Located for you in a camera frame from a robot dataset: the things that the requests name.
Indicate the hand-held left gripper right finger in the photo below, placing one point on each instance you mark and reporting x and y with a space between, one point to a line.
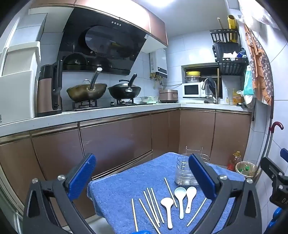
202 177

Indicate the white storage boxes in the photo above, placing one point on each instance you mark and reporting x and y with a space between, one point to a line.
18 90

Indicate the brown rice cooker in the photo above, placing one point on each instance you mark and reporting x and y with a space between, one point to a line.
168 95

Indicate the blue towel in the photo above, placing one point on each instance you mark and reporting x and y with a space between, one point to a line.
126 186

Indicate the white cloth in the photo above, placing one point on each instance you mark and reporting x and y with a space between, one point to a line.
229 56

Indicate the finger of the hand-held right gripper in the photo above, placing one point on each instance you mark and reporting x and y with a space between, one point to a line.
271 166

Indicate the brown electric kettle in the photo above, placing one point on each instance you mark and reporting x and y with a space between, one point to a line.
46 94

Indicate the yellow dish soap bottle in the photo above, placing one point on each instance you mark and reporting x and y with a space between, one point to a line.
236 97

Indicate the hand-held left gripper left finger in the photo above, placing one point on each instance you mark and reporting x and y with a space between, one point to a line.
81 177

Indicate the round waste bin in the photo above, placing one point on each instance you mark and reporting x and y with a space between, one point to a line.
245 169

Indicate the black wall rack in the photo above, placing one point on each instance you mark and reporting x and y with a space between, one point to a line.
231 65

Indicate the gas stove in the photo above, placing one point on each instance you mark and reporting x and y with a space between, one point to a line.
85 104

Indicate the black wok with lid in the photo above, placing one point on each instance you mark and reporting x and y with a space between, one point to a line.
123 90

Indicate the brown lower cabinets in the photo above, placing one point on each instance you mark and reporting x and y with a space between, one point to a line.
112 139

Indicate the white ceramic spoon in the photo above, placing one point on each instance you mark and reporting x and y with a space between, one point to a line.
191 192
166 203
180 193

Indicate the brown upper cabinets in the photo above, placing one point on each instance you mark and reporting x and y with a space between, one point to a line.
157 27

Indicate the white microwave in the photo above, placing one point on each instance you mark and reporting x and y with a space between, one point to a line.
192 90

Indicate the metal faucet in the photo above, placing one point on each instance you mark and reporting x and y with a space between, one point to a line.
213 94

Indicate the wooden chopstick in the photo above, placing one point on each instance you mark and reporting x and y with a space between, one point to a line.
196 212
148 214
134 213
150 205
170 191
157 204
151 199

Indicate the white water heater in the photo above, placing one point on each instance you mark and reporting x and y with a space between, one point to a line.
159 63

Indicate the brass wok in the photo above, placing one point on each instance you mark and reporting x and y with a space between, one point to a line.
86 91

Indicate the teal hanging bag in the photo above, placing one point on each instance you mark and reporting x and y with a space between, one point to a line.
248 83

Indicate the black range hood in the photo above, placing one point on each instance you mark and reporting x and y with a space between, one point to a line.
101 40

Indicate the yellow roll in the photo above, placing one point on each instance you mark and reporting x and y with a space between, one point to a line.
231 22

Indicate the person's right hand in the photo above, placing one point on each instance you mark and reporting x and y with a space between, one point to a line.
276 214

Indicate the cooking oil bottle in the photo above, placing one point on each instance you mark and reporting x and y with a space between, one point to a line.
234 160

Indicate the yellow pot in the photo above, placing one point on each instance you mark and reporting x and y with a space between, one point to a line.
193 73

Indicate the brown cabinets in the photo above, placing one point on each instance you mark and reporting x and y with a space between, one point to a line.
112 139
157 27

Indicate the orange floral apron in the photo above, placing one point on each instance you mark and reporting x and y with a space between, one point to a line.
262 74

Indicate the clear utensil holder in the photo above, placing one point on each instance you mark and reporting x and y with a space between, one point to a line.
182 173

